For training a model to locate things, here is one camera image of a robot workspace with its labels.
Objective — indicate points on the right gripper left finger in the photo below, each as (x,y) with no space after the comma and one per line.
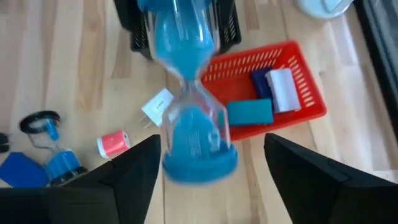
(93,202)

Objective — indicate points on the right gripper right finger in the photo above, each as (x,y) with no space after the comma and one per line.
(326,199)

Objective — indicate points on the blue plastic box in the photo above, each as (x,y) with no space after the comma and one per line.
(21,171)

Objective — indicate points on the teal plastic box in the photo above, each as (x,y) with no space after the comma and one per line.
(250,112)

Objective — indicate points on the white USB wall charger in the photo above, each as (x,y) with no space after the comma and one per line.
(157,104)

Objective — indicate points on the white plastic box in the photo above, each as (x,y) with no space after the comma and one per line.
(283,90)

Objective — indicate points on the dark navy plastic box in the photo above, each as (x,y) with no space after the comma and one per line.
(261,84)

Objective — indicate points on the blue capped hourglass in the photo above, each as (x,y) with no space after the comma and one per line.
(186,46)

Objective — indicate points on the black capped hourglass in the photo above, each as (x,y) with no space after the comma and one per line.
(62,161)

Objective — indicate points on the pink white USB charger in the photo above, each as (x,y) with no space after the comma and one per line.
(113,143)

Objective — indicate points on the red plastic basket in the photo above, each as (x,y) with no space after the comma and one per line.
(236,77)

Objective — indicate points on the white cylindrical lamp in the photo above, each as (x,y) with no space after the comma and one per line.
(323,7)

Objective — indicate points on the black plastic basket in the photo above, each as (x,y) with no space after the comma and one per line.
(231,28)

